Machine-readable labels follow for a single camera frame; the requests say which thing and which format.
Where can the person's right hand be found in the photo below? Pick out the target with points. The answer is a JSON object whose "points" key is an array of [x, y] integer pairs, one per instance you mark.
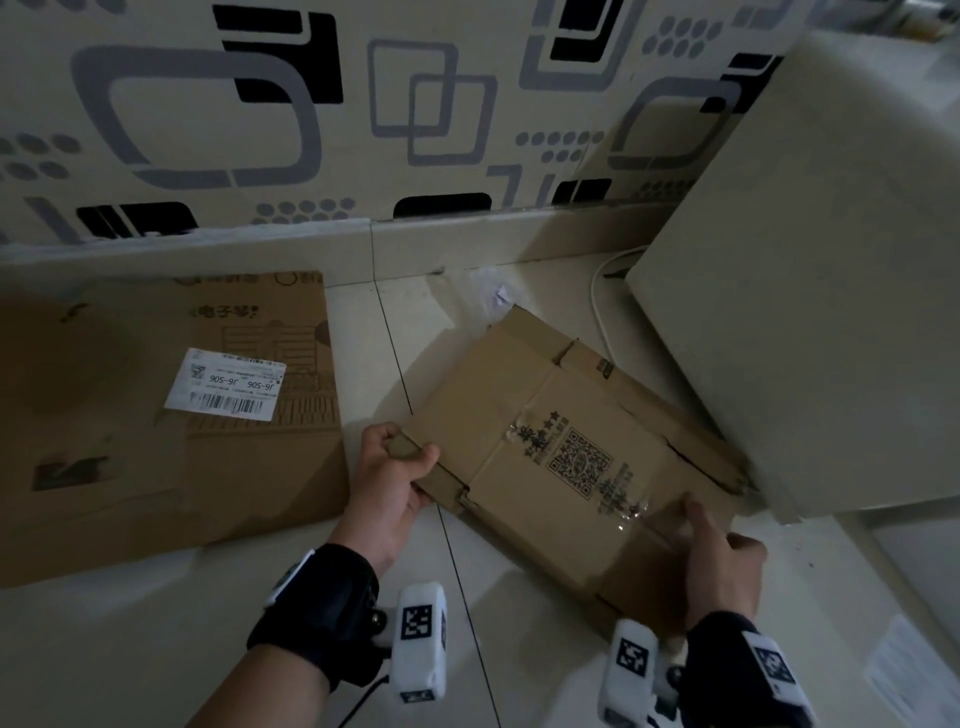
{"points": [[724, 581]]}

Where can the black wrist band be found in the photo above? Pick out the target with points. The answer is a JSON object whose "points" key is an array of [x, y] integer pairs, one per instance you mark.
{"points": [[739, 675], [319, 622]]}

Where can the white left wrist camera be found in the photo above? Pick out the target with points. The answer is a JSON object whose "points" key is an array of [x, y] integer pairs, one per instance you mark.
{"points": [[420, 637]]}

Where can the person's left forearm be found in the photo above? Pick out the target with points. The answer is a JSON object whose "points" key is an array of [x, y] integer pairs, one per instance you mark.
{"points": [[259, 694]]}

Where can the black left wrist band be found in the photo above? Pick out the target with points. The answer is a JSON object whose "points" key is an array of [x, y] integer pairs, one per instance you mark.
{"points": [[319, 622]]}

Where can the person's left thumb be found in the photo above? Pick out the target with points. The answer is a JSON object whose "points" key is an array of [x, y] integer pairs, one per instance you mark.
{"points": [[420, 463]]}

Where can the small cardboard box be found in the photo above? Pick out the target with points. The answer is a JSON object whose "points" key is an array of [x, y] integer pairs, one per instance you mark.
{"points": [[540, 420]]}

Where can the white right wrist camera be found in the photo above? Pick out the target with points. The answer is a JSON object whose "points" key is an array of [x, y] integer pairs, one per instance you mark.
{"points": [[634, 671]]}

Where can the white paper scrap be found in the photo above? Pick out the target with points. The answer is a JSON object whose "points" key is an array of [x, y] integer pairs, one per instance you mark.
{"points": [[503, 297]]}

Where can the large flattened cardboard box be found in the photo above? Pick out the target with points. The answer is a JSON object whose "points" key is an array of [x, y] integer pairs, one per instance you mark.
{"points": [[112, 480]]}

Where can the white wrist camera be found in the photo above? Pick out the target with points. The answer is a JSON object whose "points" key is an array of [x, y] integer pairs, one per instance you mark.
{"points": [[420, 637], [634, 671]]}

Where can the white shipping label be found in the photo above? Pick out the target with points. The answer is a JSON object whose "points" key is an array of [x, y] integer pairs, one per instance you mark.
{"points": [[225, 384]]}

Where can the white printed paper sheet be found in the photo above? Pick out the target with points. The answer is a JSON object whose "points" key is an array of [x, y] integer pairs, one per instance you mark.
{"points": [[919, 675]]}

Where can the white cabinet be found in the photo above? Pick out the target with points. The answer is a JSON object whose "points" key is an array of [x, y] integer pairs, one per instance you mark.
{"points": [[810, 285]]}

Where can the black right wrist band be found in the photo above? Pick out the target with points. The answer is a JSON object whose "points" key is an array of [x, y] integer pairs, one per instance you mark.
{"points": [[739, 675]]}

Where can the person's left hand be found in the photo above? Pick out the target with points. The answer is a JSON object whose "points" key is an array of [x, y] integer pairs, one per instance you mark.
{"points": [[379, 502]]}

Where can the person's right thumb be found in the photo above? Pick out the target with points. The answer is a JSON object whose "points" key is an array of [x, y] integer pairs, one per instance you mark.
{"points": [[703, 529]]}

